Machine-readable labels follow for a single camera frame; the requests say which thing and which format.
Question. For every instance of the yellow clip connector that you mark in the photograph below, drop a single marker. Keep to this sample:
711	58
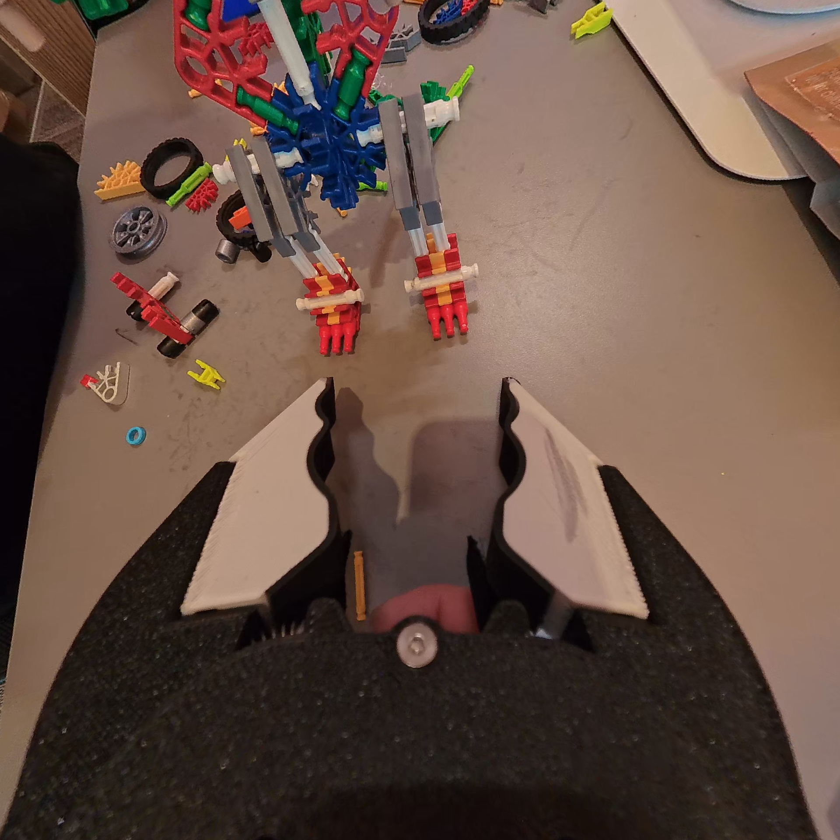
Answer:
205	375

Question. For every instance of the red assembly with black wheels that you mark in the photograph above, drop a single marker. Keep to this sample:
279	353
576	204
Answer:
154	315

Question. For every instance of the lime green short rod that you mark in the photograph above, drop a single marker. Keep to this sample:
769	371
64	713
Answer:
187	187

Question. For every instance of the black toy tyre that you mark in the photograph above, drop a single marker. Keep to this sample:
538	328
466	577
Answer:
152	172

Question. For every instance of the green construction pieces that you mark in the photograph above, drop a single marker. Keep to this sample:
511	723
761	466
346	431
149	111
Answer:
98	6

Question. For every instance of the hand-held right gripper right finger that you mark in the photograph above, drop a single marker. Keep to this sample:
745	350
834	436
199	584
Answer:
564	512

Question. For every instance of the white flat board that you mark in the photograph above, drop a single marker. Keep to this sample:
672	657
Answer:
689	79

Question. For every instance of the black tyre with orange piece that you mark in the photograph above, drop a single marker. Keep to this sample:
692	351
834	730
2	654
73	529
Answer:
226	216

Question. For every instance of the pink rounded object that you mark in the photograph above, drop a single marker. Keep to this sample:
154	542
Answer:
426	604

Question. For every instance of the yellow fan-shaped connector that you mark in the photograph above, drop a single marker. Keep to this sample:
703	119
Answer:
121	184

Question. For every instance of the grey connector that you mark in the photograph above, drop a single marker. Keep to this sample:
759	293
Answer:
400	43

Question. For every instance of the lime green clip connector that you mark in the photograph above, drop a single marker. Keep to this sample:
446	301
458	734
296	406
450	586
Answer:
587	23

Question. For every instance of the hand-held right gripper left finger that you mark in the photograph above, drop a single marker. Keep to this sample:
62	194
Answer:
262	512

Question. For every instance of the black tyre with blue connector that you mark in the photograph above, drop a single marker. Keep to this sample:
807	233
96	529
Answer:
430	29

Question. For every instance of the small red snowflake connector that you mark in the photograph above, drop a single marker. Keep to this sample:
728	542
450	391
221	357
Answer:
202	195

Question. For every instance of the grey toy wheel hub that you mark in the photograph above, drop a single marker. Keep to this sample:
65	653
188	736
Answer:
148	233

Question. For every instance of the small grey spacer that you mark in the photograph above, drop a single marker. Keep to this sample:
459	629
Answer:
228	250

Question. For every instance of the colourful toy construction model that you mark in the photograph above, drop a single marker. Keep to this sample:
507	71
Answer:
328	144

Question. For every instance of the orange short rod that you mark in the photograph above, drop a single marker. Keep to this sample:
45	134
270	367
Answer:
359	584

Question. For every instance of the white and red connector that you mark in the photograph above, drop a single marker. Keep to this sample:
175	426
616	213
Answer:
108	387

